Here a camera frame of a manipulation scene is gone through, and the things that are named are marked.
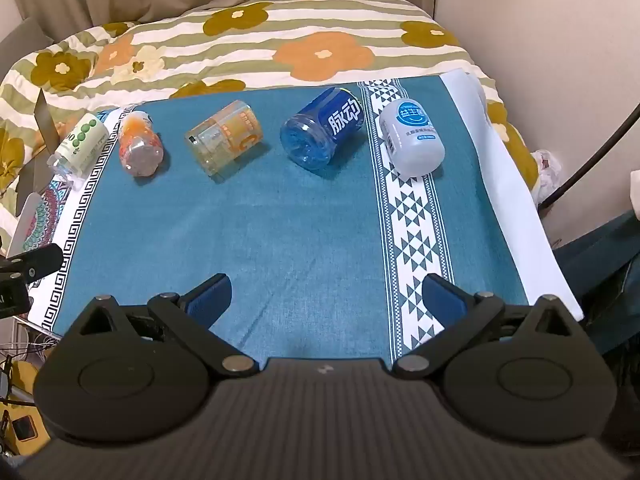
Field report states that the white plastic bag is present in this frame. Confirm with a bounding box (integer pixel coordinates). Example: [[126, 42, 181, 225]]
[[530, 149, 567, 206]]

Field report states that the yellow object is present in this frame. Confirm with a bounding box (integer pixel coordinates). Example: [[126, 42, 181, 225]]
[[0, 357, 53, 458]]

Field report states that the dark blue cloth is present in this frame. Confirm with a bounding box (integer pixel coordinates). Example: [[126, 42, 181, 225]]
[[554, 210, 640, 357]]

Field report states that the white sheet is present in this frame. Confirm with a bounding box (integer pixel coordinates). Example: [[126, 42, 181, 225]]
[[442, 69, 585, 322]]

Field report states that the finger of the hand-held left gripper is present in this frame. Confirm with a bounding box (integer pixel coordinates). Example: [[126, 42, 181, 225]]
[[0, 243, 65, 282]]

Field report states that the teal patterned cloth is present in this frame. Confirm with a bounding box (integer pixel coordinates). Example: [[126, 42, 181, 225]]
[[27, 72, 531, 357]]

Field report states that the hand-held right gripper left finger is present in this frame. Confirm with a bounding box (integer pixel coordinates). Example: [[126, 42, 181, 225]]
[[79, 273, 261, 379]]

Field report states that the clear cup with orange label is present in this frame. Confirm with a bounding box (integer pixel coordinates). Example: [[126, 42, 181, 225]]
[[184, 100, 264, 178]]

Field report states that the blue plastic cup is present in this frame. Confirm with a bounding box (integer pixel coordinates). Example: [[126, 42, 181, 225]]
[[279, 86, 363, 168]]

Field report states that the white cup with blue label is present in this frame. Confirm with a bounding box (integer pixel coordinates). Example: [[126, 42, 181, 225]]
[[378, 98, 446, 179]]

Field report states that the mandala patterned cloth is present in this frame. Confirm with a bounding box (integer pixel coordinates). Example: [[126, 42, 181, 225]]
[[0, 180, 77, 272]]

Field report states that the white cup with green dots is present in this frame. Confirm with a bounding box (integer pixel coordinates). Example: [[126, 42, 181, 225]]
[[47, 112, 111, 192]]

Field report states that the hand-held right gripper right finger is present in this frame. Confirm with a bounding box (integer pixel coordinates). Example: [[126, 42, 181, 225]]
[[392, 273, 582, 379]]

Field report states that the grey panel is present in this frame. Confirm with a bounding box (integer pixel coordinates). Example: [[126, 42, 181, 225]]
[[0, 16, 56, 77]]

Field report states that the black cable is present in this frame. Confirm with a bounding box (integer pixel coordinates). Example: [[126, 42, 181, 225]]
[[537, 104, 640, 209]]

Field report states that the floral striped blanket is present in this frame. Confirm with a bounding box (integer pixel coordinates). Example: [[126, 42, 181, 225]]
[[0, 0, 541, 243]]

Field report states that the orange-label clear bottle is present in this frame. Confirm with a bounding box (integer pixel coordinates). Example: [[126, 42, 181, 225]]
[[118, 109, 165, 179]]

